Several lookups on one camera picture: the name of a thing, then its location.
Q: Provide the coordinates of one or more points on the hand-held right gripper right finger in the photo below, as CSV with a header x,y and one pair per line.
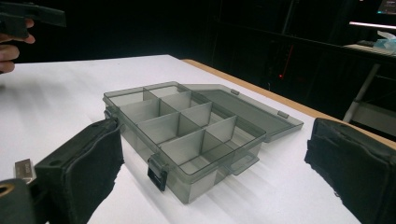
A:
x,y
358,165

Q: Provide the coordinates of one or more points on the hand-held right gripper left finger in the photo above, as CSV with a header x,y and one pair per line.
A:
x,y
84,168

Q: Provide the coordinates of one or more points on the transparent grey compartment organizer box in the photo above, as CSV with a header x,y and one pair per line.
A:
x,y
186,133

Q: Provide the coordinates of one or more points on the small silver metal piece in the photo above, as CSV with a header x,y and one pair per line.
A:
x,y
25,169

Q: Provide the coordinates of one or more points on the white metal stand leg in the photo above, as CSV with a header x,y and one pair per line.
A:
x,y
361,93

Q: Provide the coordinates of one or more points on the dark side desk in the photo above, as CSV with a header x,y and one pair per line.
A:
x,y
370,51

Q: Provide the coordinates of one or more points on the pale blue tissue pack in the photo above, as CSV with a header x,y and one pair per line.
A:
x,y
386,40

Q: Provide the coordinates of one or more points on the white light bar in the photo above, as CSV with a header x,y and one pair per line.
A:
x,y
372,25

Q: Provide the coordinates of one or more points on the dark monitor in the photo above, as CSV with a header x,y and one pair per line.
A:
x,y
387,6

